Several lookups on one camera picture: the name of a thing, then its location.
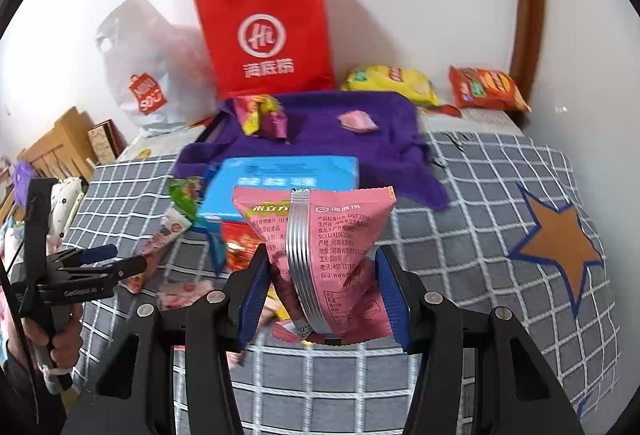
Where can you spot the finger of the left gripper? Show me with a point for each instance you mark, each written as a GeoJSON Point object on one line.
{"type": "Point", "coordinates": [80, 273]}
{"type": "Point", "coordinates": [90, 254]}

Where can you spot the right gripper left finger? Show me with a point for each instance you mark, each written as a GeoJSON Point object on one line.
{"type": "Point", "coordinates": [131, 391]}

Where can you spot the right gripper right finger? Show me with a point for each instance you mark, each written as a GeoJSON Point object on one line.
{"type": "Point", "coordinates": [515, 390]}

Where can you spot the pink white biscuit packet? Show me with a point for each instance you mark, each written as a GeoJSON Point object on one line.
{"type": "Point", "coordinates": [182, 294]}

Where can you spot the white strawberry snack packet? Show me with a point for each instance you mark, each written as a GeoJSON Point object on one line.
{"type": "Point", "coordinates": [172, 225]}

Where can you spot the green snack packet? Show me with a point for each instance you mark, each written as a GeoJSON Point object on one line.
{"type": "Point", "coordinates": [186, 194]}

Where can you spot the red snack packet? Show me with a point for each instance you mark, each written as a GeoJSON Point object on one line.
{"type": "Point", "coordinates": [240, 244]}

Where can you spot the pink triangular snack packet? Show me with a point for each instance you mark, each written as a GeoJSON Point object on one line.
{"type": "Point", "coordinates": [318, 242]}

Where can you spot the yellow crispy snack packet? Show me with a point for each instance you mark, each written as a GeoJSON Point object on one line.
{"type": "Point", "coordinates": [273, 307]}

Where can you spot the small pink snack packet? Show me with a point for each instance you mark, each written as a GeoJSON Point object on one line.
{"type": "Point", "coordinates": [357, 121]}

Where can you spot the left human hand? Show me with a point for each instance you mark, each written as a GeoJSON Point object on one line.
{"type": "Point", "coordinates": [65, 352]}

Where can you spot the wooden chair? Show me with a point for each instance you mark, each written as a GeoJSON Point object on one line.
{"type": "Point", "coordinates": [64, 151]}

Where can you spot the brown framed picture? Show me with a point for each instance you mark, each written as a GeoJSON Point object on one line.
{"type": "Point", "coordinates": [106, 142]}

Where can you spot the blue tissue pack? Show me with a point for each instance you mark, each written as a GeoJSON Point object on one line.
{"type": "Point", "coordinates": [339, 173]}

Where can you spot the white plastic Miniso bag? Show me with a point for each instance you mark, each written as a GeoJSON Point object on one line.
{"type": "Point", "coordinates": [159, 74]}

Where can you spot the purple towel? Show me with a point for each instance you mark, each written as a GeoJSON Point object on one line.
{"type": "Point", "coordinates": [395, 155]}

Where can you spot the orange chips bag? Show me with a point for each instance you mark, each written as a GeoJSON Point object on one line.
{"type": "Point", "coordinates": [485, 89]}

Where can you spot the red paper shopping bag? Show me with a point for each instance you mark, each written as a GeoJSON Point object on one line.
{"type": "Point", "coordinates": [267, 46]}

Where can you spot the yellow chips bag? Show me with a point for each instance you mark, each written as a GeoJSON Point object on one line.
{"type": "Point", "coordinates": [410, 83]}

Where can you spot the brown wooden door frame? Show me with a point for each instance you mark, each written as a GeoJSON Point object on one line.
{"type": "Point", "coordinates": [529, 29]}

